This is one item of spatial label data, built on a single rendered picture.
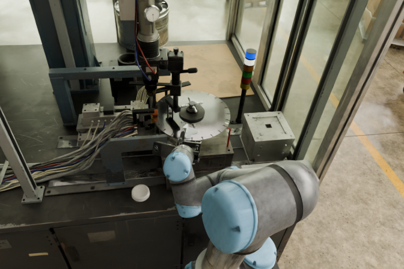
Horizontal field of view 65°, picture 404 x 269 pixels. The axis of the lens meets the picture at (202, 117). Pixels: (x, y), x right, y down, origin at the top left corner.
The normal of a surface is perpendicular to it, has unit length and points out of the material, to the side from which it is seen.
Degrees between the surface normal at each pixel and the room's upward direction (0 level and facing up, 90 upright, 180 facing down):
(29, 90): 0
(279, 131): 0
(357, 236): 0
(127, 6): 90
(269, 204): 30
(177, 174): 56
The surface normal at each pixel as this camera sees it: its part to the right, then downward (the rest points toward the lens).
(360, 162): 0.06, -0.75
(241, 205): 0.17, -0.48
